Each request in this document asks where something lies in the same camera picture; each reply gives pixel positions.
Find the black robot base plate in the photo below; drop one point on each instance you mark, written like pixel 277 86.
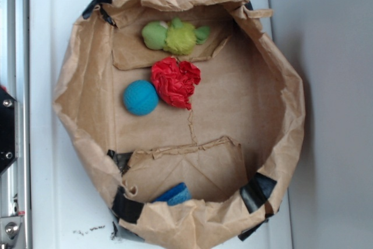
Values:
pixel 7 130

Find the red paper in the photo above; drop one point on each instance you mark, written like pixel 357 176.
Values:
pixel 175 81

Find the metal rail frame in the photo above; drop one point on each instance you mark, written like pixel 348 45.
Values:
pixel 16 228

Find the blue sponge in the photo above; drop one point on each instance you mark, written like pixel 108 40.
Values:
pixel 175 195

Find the brown paper bag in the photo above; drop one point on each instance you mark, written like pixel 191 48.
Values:
pixel 236 149

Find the blue ball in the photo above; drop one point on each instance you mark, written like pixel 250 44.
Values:
pixel 140 98

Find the green plush toy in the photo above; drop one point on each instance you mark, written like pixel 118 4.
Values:
pixel 176 36

